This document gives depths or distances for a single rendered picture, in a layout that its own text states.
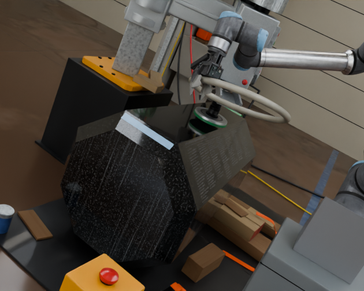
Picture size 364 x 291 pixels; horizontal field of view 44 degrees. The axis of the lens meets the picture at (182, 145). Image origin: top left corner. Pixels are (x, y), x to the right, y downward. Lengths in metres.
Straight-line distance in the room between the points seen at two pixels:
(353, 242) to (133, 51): 2.10
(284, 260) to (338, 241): 0.23
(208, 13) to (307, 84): 4.56
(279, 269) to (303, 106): 5.95
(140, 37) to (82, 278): 2.54
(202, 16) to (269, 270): 1.95
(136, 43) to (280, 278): 2.06
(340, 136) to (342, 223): 5.83
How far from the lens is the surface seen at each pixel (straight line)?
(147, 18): 3.22
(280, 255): 1.83
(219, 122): 2.69
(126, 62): 3.34
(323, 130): 7.65
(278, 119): 2.14
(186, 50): 5.71
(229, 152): 2.82
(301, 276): 1.82
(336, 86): 7.55
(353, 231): 1.86
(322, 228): 1.87
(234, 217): 3.38
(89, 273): 0.94
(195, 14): 3.23
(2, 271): 2.49
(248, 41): 1.92
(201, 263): 2.84
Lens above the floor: 1.68
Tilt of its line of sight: 21 degrees down
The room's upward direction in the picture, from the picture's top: 25 degrees clockwise
